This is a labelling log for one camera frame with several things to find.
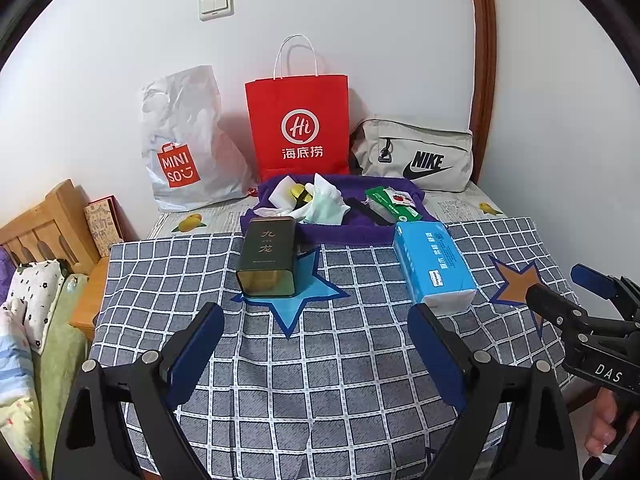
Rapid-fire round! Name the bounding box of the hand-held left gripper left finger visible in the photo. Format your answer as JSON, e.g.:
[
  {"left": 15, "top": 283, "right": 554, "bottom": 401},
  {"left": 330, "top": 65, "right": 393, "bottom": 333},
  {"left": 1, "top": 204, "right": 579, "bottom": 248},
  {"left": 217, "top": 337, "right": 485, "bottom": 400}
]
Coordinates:
[{"left": 51, "top": 302, "right": 226, "bottom": 480}]

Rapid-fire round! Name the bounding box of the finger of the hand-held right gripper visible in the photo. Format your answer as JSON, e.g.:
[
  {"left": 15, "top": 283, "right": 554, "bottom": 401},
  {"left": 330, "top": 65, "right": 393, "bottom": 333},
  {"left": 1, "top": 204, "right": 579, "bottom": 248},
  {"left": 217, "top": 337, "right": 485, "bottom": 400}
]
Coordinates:
[
  {"left": 525, "top": 284, "right": 596, "bottom": 335},
  {"left": 571, "top": 263, "right": 636, "bottom": 311}
]

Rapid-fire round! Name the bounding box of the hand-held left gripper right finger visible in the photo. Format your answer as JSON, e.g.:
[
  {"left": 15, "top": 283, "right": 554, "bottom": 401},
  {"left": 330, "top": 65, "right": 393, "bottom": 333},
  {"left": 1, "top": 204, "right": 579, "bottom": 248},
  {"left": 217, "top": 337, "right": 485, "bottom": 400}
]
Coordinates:
[{"left": 407, "top": 304, "right": 571, "bottom": 480}]

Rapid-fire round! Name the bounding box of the printed sticker card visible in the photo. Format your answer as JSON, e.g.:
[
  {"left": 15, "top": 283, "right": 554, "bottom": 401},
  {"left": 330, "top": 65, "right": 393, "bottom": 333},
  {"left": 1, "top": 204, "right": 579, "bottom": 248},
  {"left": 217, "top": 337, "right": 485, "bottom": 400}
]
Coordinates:
[{"left": 386, "top": 186, "right": 418, "bottom": 210}]

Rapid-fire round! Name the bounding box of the green wet wipe packet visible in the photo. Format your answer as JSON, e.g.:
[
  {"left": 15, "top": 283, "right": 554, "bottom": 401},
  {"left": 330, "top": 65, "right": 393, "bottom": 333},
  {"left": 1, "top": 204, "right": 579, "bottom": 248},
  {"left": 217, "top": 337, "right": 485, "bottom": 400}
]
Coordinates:
[{"left": 365, "top": 185, "right": 422, "bottom": 222}]

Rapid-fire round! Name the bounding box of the white sponge block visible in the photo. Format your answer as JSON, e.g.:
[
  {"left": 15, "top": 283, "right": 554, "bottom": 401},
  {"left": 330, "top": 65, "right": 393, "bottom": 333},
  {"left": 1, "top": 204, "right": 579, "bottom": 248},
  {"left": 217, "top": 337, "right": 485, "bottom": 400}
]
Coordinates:
[{"left": 270, "top": 175, "right": 306, "bottom": 211}]

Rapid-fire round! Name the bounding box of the yellow plush bag toy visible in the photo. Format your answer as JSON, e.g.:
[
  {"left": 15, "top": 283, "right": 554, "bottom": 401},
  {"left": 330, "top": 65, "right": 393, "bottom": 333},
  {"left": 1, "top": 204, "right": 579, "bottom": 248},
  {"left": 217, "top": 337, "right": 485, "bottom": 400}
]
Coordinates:
[{"left": 290, "top": 184, "right": 318, "bottom": 211}]

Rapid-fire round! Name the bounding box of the person's right hand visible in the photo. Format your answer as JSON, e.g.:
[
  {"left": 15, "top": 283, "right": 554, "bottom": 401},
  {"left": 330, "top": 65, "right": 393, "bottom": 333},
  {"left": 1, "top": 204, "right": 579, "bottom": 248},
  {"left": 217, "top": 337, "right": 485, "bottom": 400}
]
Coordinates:
[{"left": 585, "top": 387, "right": 640, "bottom": 459}]

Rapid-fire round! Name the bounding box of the blue tissue pack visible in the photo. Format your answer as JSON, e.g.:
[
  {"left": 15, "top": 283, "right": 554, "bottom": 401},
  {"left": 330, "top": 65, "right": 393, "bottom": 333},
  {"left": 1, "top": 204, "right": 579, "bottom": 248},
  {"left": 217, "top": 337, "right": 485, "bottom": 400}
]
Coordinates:
[{"left": 392, "top": 221, "right": 480, "bottom": 317}]

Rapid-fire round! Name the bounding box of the grey checkered blanket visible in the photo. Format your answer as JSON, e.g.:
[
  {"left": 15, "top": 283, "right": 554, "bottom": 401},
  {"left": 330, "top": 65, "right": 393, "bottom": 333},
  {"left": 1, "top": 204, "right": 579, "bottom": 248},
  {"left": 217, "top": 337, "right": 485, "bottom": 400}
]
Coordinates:
[{"left": 90, "top": 217, "right": 581, "bottom": 476}]

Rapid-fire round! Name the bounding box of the dark tin box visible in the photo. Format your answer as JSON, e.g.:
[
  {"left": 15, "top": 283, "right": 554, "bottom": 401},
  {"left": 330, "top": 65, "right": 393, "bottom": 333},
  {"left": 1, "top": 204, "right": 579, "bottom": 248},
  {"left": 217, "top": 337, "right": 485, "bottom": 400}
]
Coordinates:
[{"left": 235, "top": 217, "right": 297, "bottom": 301}]

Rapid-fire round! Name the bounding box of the purple towel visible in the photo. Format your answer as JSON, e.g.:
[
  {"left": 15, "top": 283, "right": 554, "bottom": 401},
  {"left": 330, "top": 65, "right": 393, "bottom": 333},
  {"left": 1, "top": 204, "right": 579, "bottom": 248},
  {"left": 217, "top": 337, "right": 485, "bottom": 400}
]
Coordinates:
[{"left": 240, "top": 172, "right": 437, "bottom": 247}]

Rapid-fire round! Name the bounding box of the patterned brown box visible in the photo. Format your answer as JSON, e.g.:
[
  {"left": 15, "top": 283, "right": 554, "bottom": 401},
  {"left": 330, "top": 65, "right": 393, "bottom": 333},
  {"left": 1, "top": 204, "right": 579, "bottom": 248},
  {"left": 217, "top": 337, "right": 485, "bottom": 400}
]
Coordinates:
[{"left": 84, "top": 195, "right": 128, "bottom": 258}]

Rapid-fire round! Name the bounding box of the floral white pillow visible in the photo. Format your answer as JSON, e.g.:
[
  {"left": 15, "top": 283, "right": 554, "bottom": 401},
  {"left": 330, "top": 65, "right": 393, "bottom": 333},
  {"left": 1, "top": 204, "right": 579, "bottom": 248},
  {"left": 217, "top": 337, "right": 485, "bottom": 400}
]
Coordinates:
[{"left": 7, "top": 259, "right": 68, "bottom": 356}]

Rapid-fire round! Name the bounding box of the light patterned bedding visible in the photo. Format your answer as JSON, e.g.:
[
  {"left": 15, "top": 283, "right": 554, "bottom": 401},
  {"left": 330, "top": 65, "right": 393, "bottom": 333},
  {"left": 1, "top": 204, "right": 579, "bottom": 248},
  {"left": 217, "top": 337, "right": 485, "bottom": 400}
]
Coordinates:
[{"left": 0, "top": 297, "right": 43, "bottom": 476}]

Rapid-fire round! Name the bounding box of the wooden bed headboard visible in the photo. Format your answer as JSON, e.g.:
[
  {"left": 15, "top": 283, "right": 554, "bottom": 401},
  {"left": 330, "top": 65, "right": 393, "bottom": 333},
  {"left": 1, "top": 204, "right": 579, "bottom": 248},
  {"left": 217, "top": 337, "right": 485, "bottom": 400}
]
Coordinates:
[{"left": 0, "top": 178, "right": 101, "bottom": 273}]

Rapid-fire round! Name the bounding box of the grey zip pouch bag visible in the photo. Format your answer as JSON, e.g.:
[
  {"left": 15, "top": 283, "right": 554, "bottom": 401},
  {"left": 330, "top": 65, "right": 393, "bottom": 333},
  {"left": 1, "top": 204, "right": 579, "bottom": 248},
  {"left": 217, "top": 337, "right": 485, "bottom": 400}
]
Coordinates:
[{"left": 349, "top": 115, "right": 474, "bottom": 193}]

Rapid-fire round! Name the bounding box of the white plastic shopping bag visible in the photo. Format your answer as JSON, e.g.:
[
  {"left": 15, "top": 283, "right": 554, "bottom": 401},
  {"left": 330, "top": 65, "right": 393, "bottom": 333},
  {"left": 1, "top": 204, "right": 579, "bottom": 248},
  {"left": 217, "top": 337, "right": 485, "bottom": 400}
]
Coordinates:
[{"left": 140, "top": 65, "right": 256, "bottom": 213}]

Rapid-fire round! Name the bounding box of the red paper bag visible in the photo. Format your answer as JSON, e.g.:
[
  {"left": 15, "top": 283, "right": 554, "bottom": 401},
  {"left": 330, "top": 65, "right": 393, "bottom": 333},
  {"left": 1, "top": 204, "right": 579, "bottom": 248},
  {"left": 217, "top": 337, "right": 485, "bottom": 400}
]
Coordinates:
[{"left": 244, "top": 35, "right": 351, "bottom": 183}]

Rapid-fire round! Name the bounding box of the wooden door frame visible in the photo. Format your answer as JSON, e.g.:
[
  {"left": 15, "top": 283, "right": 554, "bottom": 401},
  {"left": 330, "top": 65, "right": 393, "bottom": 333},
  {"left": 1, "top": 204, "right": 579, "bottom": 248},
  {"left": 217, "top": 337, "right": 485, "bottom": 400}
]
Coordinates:
[{"left": 467, "top": 0, "right": 497, "bottom": 186}]

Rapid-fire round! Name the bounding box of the white light switch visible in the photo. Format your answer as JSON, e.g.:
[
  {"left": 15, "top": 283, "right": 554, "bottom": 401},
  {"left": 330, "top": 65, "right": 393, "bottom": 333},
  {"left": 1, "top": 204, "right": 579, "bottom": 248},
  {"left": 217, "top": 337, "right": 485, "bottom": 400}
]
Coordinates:
[{"left": 198, "top": 0, "right": 234, "bottom": 22}]

